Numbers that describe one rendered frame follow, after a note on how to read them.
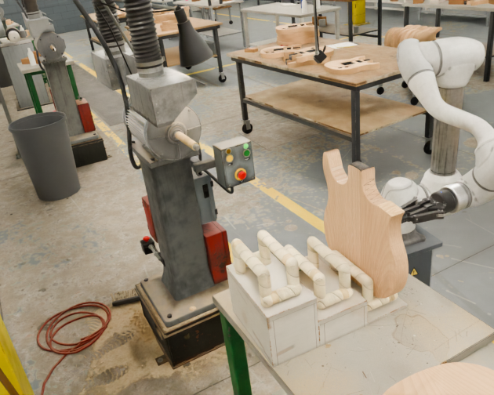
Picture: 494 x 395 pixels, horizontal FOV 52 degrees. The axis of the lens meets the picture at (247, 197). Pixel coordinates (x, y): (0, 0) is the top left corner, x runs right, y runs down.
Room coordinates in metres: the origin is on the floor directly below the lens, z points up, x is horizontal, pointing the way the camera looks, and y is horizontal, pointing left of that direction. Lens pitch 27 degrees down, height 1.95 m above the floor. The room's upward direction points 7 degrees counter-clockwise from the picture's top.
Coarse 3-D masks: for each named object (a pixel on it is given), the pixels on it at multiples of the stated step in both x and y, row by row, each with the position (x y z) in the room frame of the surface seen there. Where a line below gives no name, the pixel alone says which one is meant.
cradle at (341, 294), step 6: (342, 288) 1.12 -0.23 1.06; (348, 288) 1.11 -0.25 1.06; (330, 294) 1.10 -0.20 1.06; (336, 294) 1.10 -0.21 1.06; (342, 294) 1.10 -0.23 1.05; (348, 294) 1.10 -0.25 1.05; (318, 300) 1.08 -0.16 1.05; (324, 300) 1.08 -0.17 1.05; (330, 300) 1.08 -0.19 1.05; (336, 300) 1.09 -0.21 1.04; (324, 306) 1.07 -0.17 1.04
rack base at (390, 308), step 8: (360, 288) 1.25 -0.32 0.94; (384, 304) 1.16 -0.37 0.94; (392, 304) 1.16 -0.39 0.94; (400, 304) 1.16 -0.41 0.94; (368, 312) 1.14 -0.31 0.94; (376, 312) 1.13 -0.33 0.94; (384, 312) 1.13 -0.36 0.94; (392, 312) 1.13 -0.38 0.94; (368, 320) 1.11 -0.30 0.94; (376, 320) 1.11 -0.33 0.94
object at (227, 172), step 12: (216, 144) 2.20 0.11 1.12; (228, 144) 2.18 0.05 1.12; (240, 144) 2.17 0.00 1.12; (216, 156) 2.18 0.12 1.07; (240, 156) 2.16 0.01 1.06; (216, 168) 2.20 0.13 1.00; (228, 168) 2.13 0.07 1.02; (240, 168) 2.16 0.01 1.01; (252, 168) 2.19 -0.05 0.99; (216, 180) 2.24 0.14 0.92; (228, 180) 2.13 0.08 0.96; (240, 180) 2.15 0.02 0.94; (228, 192) 2.19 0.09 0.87
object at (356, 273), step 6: (336, 252) 1.30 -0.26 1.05; (342, 258) 1.27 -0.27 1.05; (354, 270) 1.20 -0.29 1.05; (360, 270) 1.20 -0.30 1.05; (354, 276) 1.19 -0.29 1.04; (360, 276) 1.17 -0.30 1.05; (366, 276) 1.17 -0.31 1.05; (360, 282) 1.17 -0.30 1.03; (366, 282) 1.15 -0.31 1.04; (372, 282) 1.15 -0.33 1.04
